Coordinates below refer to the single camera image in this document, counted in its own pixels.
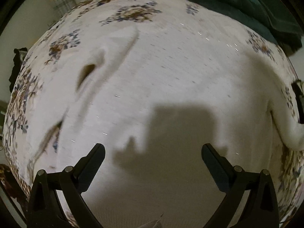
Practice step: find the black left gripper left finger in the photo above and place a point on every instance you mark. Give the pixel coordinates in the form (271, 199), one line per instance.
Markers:
(45, 209)

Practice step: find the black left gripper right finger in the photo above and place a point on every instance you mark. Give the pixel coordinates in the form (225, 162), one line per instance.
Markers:
(261, 208)

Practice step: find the white knit sweater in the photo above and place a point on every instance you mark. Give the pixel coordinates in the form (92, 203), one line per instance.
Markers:
(153, 99)

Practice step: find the floral bedspread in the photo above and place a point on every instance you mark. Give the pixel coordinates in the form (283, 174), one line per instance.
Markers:
(24, 140)

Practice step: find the black white striped garment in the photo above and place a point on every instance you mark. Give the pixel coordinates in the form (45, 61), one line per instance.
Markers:
(298, 91)

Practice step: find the dark green folded blanket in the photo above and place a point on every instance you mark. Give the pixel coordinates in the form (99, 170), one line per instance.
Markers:
(278, 21)

